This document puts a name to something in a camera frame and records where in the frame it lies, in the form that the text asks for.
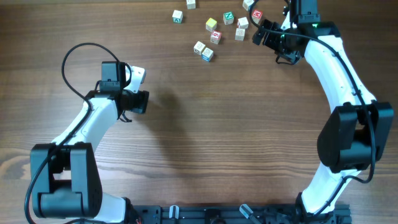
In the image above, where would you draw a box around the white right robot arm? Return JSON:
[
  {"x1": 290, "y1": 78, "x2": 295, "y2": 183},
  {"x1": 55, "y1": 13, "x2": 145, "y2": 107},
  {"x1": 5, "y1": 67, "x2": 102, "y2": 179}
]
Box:
[{"x1": 253, "y1": 20, "x2": 394, "y2": 223}]

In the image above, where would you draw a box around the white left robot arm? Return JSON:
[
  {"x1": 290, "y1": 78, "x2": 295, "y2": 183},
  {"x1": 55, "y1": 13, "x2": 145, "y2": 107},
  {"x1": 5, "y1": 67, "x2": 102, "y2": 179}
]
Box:
[{"x1": 25, "y1": 90, "x2": 149, "y2": 223}]

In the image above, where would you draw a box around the red M letter block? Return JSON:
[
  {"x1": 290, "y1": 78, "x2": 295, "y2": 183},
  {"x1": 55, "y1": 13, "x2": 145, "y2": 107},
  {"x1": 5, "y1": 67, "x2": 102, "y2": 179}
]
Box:
[{"x1": 251, "y1": 9, "x2": 263, "y2": 24}]

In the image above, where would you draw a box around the red side block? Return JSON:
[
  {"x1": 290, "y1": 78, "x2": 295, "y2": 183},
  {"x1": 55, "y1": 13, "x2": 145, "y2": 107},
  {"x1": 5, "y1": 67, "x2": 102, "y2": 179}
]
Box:
[{"x1": 235, "y1": 28, "x2": 246, "y2": 41}]

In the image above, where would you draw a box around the plain picture block blue side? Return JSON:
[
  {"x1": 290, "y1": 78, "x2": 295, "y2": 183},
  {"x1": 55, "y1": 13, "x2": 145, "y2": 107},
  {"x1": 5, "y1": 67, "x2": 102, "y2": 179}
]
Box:
[{"x1": 238, "y1": 17, "x2": 249, "y2": 29}]

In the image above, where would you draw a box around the blue H letter block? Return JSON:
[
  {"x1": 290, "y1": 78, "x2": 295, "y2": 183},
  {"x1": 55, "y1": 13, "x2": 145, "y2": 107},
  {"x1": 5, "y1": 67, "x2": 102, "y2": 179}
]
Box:
[{"x1": 243, "y1": 0, "x2": 254, "y2": 11}]

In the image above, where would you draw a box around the green N letter block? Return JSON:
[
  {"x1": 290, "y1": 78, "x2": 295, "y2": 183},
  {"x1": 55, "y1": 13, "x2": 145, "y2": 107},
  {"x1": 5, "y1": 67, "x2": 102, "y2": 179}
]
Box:
[{"x1": 223, "y1": 11, "x2": 234, "y2": 25}]

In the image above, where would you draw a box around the red 6 number block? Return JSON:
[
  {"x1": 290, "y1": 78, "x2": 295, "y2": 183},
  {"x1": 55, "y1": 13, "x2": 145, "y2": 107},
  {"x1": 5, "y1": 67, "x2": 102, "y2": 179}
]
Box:
[{"x1": 210, "y1": 30, "x2": 222, "y2": 44}]

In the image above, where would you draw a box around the yellow top block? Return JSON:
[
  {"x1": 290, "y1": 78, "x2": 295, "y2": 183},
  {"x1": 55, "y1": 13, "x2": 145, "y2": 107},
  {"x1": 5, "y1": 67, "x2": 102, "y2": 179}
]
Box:
[{"x1": 206, "y1": 17, "x2": 217, "y2": 32}]

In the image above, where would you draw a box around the blue bottom block near gripper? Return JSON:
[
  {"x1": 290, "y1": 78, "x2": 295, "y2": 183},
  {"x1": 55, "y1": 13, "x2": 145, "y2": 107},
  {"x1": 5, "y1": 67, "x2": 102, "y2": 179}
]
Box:
[{"x1": 201, "y1": 47, "x2": 214, "y2": 62}]

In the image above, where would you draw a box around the green V letter block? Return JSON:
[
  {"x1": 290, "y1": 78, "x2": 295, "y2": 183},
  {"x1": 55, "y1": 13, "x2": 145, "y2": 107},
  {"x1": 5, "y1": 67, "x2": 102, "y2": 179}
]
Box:
[{"x1": 172, "y1": 10, "x2": 183, "y2": 24}]

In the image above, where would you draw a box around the blue letter block far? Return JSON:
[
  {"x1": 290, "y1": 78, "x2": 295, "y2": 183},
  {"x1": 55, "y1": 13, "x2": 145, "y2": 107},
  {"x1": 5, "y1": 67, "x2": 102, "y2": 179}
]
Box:
[{"x1": 186, "y1": 0, "x2": 196, "y2": 10}]

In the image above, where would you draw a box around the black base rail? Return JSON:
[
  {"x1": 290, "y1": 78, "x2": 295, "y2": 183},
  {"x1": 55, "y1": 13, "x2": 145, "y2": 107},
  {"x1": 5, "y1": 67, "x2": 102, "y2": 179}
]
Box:
[{"x1": 129, "y1": 204, "x2": 352, "y2": 224}]

